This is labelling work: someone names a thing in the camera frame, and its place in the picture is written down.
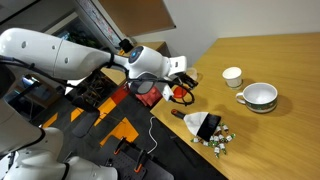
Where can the white green ceramic mug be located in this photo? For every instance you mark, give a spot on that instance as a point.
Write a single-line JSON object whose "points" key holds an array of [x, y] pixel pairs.
{"points": [[258, 97]]}

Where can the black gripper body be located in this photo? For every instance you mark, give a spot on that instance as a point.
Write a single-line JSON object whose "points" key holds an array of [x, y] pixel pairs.
{"points": [[172, 83]]}

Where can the orange cloth on chair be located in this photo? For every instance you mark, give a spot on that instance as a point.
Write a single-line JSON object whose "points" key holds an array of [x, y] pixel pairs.
{"points": [[150, 98]]}

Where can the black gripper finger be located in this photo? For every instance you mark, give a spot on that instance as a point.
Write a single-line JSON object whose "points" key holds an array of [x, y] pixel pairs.
{"points": [[188, 80]]}

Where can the cork bulletin board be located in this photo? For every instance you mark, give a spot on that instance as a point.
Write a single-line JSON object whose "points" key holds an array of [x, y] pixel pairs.
{"points": [[137, 17]]}

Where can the white paper cup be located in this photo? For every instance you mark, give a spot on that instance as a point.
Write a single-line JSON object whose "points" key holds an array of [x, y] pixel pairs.
{"points": [[232, 76]]}

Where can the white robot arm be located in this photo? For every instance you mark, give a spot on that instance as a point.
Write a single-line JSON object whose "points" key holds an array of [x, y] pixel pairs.
{"points": [[23, 51]]}

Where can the red plastic lid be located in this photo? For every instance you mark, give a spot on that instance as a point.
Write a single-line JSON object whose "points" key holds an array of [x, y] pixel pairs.
{"points": [[179, 92]]}

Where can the clear plastic cup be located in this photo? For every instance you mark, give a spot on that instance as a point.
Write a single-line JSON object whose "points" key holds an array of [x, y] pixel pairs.
{"points": [[192, 73]]}

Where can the orange handled clamp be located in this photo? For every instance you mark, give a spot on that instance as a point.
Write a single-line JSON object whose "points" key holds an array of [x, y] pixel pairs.
{"points": [[139, 161], [118, 147]]}

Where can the wooden side desk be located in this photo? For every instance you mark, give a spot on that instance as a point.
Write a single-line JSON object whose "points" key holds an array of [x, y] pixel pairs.
{"points": [[118, 76]]}

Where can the white black dustpan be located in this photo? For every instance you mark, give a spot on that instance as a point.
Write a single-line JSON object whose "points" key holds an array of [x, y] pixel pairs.
{"points": [[201, 124]]}

